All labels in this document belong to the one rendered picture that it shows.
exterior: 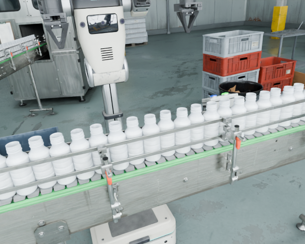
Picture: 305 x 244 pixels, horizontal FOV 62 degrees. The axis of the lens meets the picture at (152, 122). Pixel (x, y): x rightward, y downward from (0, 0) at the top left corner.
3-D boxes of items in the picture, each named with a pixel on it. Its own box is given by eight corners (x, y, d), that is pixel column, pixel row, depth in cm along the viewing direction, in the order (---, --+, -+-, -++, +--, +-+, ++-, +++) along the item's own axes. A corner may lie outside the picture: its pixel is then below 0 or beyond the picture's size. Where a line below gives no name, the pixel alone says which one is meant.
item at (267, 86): (258, 99, 345) (260, 83, 336) (238, 91, 379) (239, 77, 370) (291, 91, 365) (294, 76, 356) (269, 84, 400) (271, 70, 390)
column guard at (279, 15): (276, 39, 931) (281, 6, 884) (268, 38, 965) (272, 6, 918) (284, 38, 942) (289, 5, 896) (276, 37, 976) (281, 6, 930)
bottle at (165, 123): (163, 147, 97) (161, 107, 90) (177, 150, 94) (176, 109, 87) (156, 155, 93) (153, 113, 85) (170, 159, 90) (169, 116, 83)
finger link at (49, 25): (50, 51, 75) (42, 16, 71) (49, 48, 81) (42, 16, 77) (73, 48, 77) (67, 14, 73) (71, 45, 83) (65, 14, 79)
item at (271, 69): (261, 83, 336) (263, 67, 326) (239, 77, 370) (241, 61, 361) (294, 76, 356) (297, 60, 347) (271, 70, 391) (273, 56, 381)
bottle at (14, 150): (37, 193, 77) (22, 146, 70) (16, 199, 76) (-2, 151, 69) (38, 182, 82) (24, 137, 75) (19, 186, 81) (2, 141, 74)
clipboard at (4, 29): (1, 44, 397) (-6, 22, 383) (16, 43, 397) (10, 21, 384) (0, 44, 393) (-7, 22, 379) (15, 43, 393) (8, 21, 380)
